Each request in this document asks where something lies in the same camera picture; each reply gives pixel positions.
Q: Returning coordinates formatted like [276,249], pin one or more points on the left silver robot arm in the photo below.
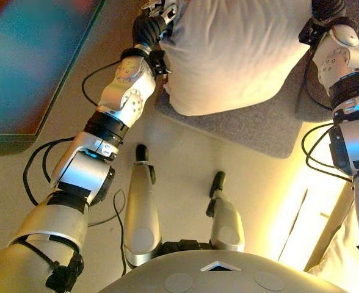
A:
[75,177]

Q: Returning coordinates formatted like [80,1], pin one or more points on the right silver robot leg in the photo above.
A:
[226,222]

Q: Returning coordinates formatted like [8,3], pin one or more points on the silver robot leg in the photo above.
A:
[226,222]
[143,213]

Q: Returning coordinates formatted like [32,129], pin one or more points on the silver robot torso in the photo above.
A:
[222,277]

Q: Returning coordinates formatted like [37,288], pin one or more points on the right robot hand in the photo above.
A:
[327,9]

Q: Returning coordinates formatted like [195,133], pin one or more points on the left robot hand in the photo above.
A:
[146,29]

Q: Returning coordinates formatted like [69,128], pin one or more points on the grey fabric armchair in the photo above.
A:
[259,131]

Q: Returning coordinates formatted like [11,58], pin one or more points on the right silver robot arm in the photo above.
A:
[356,146]

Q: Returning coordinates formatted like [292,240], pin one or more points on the white cushion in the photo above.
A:
[234,55]

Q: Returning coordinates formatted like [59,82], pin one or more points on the left silver robot leg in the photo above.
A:
[143,213]

